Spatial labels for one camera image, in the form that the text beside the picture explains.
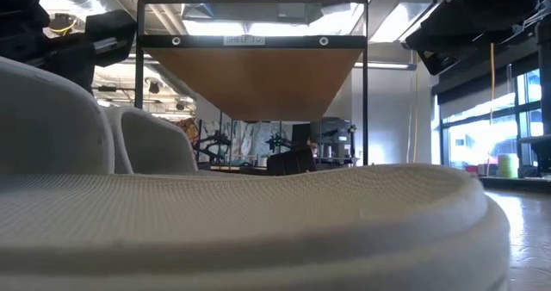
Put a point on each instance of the beige rubber slide sandal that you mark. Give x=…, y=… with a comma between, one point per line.
x=155, y=144
x=258, y=222

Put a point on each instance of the black rubber slide sandal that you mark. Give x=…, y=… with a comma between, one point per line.
x=290, y=164

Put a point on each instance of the black background robot arm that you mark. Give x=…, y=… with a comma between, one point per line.
x=277, y=142
x=213, y=146

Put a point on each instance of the colourful patchwork panel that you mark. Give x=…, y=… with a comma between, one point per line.
x=191, y=129

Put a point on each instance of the green cup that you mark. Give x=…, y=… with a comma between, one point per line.
x=508, y=166

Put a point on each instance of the black background machine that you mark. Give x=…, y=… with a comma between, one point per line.
x=340, y=131

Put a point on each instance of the person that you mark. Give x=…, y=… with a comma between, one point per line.
x=313, y=146

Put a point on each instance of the black background screen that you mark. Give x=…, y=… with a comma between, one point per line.
x=300, y=136

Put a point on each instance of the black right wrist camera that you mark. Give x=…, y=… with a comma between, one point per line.
x=437, y=63

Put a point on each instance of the grey rectangular ceiling duct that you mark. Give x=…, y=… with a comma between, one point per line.
x=396, y=7

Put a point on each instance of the window with black frame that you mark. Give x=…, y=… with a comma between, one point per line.
x=482, y=140

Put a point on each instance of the wooden shelf with black frame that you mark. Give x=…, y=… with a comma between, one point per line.
x=258, y=84

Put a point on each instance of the black aluminium table frame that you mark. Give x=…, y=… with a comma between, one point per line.
x=516, y=184

